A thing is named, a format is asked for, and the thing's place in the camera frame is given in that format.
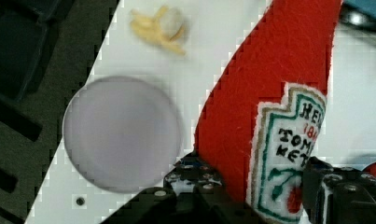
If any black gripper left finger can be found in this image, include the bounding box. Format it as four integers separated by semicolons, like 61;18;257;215
100;151;266;224

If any red plush ketchup bottle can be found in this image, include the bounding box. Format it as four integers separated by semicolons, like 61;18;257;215
194;0;342;224

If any small red toy fruit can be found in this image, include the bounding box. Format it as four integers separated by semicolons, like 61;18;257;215
361;161;376;178

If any peeled toy banana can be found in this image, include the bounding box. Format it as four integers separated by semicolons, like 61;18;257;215
130;6;186;55

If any grey round plate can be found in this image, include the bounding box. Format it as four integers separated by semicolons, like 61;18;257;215
63;77;183;193

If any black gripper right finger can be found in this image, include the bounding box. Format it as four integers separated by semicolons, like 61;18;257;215
302;157;376;224

